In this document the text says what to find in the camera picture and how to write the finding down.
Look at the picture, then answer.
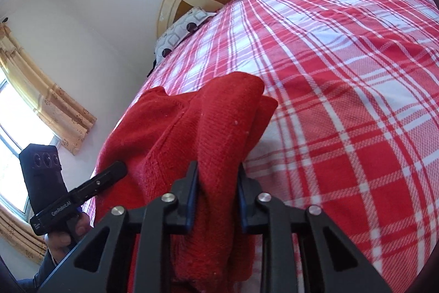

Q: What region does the red knitted sweater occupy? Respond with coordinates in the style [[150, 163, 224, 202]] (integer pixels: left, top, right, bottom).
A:
[[95, 72, 278, 292]]

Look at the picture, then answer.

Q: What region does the dark left sleeve forearm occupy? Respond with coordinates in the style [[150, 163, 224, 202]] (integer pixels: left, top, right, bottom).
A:
[[18, 251, 57, 293]]

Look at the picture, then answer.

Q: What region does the white patterned pillow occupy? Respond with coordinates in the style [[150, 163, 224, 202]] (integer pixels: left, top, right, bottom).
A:
[[154, 7, 216, 65]]

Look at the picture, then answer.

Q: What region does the side window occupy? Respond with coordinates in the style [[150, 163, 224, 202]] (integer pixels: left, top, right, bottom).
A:
[[1, 74, 60, 221]]

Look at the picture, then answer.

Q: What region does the red white plaid bedspread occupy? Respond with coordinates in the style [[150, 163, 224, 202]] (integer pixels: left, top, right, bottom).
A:
[[82, 0, 439, 293]]

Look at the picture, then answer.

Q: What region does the left hand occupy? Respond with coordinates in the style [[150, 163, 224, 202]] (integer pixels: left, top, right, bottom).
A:
[[45, 213, 92, 266]]

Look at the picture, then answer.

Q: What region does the yellow side curtain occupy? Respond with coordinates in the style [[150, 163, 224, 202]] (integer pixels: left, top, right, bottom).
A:
[[1, 23, 97, 155]]

